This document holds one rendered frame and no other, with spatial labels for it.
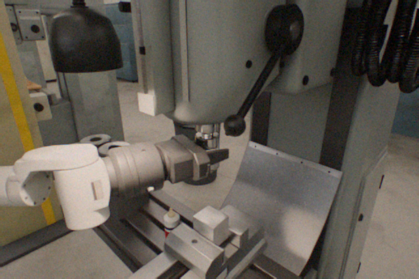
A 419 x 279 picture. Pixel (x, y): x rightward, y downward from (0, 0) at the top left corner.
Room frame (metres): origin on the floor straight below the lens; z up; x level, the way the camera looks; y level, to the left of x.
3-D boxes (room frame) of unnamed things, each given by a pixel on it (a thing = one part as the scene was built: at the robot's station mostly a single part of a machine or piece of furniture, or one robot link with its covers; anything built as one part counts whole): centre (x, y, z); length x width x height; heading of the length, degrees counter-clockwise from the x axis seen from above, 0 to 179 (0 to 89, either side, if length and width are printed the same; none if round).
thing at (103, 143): (0.73, 0.32, 1.03); 0.22 x 0.12 x 0.20; 53
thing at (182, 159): (0.43, 0.08, 1.23); 0.13 x 0.12 x 0.10; 33
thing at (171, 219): (0.54, 0.10, 0.99); 0.04 x 0.04 x 0.11
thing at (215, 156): (0.45, -0.01, 1.23); 0.06 x 0.02 x 0.03; 123
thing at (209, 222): (0.47, 0.00, 1.05); 0.06 x 0.05 x 0.06; 49
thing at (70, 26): (0.31, 0.14, 1.45); 0.07 x 0.07 x 0.06
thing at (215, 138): (0.48, 0.01, 1.26); 0.05 x 0.05 x 0.01
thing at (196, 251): (0.43, 0.04, 1.02); 0.12 x 0.06 x 0.04; 49
